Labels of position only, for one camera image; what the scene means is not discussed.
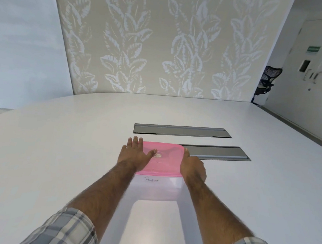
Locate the person's left hand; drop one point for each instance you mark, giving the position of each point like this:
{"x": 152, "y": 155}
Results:
{"x": 133, "y": 157}

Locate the person's right hand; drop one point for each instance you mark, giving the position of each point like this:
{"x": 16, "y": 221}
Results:
{"x": 193, "y": 169}

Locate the person's left thumb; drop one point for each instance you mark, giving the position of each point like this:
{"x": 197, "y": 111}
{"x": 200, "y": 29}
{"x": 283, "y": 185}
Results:
{"x": 150, "y": 154}

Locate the person's left middle finger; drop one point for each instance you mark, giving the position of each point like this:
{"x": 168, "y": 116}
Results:
{"x": 135, "y": 142}

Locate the person's right thumb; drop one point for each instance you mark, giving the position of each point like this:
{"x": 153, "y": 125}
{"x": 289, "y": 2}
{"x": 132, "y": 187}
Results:
{"x": 186, "y": 153}

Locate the person's left little finger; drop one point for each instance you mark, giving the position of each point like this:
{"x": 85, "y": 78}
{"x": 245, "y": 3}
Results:
{"x": 124, "y": 147}

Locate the pink plastic container lid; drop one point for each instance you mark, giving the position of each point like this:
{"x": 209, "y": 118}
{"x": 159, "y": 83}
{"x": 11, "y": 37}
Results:
{"x": 165, "y": 162}

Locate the clear plastic food container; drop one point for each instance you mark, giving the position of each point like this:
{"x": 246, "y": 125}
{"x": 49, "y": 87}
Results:
{"x": 157, "y": 188}

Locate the person's left forearm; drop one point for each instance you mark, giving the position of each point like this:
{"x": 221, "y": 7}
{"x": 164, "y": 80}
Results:
{"x": 106, "y": 191}

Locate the person's right forearm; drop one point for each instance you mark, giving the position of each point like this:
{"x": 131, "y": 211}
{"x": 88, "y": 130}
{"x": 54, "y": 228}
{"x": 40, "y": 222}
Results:
{"x": 212, "y": 210}

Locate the black mesh office chair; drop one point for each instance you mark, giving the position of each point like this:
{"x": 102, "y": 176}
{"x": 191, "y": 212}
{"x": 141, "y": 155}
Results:
{"x": 268, "y": 78}

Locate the green exit sign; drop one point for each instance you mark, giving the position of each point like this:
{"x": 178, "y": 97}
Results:
{"x": 313, "y": 50}

